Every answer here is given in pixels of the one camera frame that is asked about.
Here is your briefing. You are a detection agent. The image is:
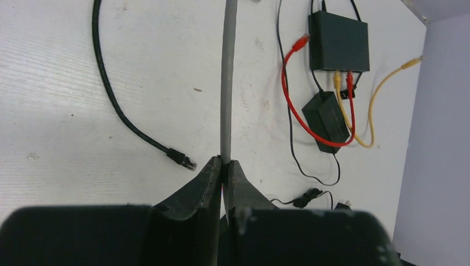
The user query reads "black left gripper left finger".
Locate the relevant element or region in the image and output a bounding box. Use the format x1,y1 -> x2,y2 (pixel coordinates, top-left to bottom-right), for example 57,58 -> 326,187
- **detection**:
1,156 -> 222,265

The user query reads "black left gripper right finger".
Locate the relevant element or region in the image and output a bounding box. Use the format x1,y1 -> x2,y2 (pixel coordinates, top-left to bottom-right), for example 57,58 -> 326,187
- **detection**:
222,161 -> 401,265

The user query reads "short black adapter cable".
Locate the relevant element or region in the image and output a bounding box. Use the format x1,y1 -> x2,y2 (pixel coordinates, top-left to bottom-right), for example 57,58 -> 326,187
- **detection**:
269,188 -> 335,211

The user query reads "black ethernet cable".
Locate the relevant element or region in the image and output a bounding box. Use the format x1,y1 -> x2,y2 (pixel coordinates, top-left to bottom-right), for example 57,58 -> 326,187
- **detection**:
91,0 -> 198,172

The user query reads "small black wall plug adapter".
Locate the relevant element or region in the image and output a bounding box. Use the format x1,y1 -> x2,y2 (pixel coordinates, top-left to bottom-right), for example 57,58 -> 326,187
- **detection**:
334,201 -> 351,211

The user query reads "yellow ethernet cable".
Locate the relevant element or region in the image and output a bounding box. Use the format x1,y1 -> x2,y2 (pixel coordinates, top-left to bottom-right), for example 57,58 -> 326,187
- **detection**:
333,55 -> 425,150

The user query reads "red ethernet cable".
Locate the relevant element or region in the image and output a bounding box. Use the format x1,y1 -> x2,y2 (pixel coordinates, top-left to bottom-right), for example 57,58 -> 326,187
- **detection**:
280,34 -> 357,149

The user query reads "black Mercury switch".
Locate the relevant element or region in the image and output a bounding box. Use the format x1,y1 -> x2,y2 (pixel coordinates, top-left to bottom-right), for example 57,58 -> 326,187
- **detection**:
308,11 -> 370,73

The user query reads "grey ethernet cable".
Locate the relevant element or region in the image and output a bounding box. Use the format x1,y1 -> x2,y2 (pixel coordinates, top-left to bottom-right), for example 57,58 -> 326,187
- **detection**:
219,0 -> 239,165

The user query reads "thin black barrel plug cable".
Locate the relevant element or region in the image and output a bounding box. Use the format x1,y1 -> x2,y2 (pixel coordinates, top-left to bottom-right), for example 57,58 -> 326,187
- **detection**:
276,0 -> 341,187

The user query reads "black power brick adapter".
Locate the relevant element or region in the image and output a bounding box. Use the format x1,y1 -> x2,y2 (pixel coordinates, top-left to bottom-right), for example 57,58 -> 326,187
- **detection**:
302,91 -> 350,142

